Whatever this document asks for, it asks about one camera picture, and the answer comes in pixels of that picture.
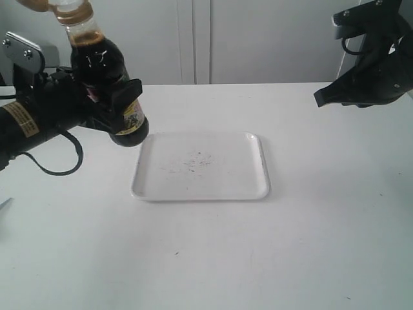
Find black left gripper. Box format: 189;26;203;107
12;65;143;134

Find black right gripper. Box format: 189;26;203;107
314;1;412;108

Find soy sauce bottle gold cap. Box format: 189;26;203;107
20;1;149;147

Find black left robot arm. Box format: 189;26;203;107
1;65;149;176

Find white cabinet doors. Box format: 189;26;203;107
0;0;378;87

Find white rectangular plastic tray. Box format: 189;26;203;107
131;132;270;202

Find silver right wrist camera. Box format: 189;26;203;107
332;14;354;40

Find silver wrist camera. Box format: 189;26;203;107
332;14;354;40
2;32;60;74

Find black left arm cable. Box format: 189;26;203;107
0;93;85;177

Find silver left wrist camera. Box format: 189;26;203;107
2;32;60;74

